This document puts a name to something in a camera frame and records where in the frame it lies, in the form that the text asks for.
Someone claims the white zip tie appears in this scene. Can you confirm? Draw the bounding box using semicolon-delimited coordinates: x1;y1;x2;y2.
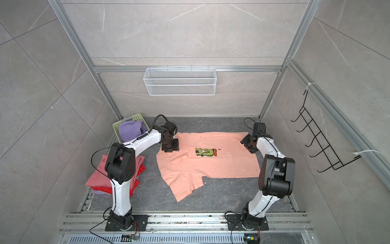
353;149;380;155

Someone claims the green plastic basket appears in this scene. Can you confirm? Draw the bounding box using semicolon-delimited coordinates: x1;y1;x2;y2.
112;113;149;143

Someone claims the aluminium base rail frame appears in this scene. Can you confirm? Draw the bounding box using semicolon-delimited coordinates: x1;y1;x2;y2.
59;212;318;244

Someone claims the purple t-shirt in basket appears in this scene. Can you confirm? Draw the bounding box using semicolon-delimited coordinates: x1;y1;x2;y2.
118;120;148;142

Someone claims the red folded t-shirt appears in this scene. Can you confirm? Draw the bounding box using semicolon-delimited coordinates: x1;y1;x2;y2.
93;163;145;197

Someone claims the white wire mesh basket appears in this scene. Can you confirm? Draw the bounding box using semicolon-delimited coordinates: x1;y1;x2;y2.
143;68;217;96

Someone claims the salmon pink printed t-shirt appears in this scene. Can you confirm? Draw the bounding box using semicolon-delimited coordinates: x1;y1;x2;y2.
156;132;260;201

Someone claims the lavender folded t-shirt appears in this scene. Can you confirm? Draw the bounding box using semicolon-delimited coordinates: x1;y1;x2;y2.
91;189;108;195

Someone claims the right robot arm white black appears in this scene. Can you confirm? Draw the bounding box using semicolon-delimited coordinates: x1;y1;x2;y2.
241;122;295;230

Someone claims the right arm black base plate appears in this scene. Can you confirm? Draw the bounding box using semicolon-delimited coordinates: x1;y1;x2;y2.
225;214;269;231

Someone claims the black wire hook rack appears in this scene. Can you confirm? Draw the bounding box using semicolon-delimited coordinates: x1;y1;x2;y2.
290;91;362;173

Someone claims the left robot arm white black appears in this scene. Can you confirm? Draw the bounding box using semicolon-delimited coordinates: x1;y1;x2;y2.
105;121;179;230

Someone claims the pink folded t-shirt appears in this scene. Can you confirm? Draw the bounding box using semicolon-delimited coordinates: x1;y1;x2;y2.
85;155;145;189

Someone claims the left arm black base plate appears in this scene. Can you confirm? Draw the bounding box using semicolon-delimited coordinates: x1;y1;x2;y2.
105;215;149;231

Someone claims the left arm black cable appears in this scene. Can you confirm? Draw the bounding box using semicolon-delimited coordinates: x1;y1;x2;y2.
148;114;169;133

